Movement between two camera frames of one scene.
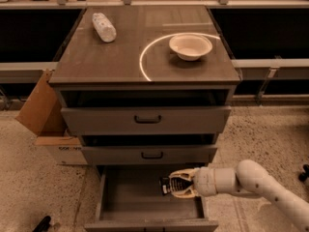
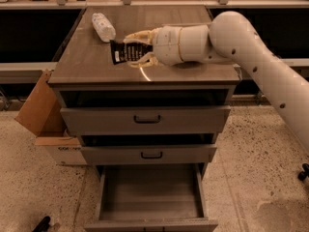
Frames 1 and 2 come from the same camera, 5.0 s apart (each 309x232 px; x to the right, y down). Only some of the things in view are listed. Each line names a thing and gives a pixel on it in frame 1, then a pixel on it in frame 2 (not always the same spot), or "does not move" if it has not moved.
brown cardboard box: x=43 y=117 does not move
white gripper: x=205 y=181 -> x=166 y=44
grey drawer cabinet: x=146 y=85 does not move
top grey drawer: x=145 y=120 does not move
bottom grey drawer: x=130 y=201 does not move
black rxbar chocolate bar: x=168 y=184 -> x=123 y=51
